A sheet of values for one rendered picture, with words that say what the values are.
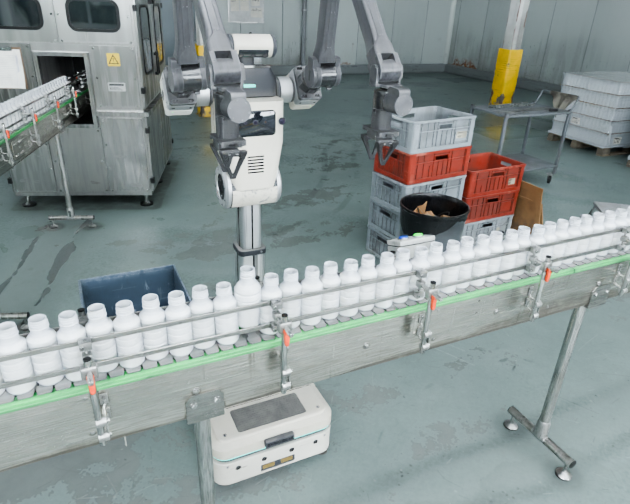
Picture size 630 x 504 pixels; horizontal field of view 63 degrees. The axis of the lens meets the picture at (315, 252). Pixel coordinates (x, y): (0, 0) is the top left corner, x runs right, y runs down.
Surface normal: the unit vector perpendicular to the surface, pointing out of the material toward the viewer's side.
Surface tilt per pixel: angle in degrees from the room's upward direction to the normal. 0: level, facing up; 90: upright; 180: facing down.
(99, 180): 91
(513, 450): 0
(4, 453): 90
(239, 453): 90
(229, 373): 90
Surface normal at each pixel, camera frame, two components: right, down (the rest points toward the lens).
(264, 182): 0.43, 0.41
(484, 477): 0.04, -0.90
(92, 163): 0.13, 0.44
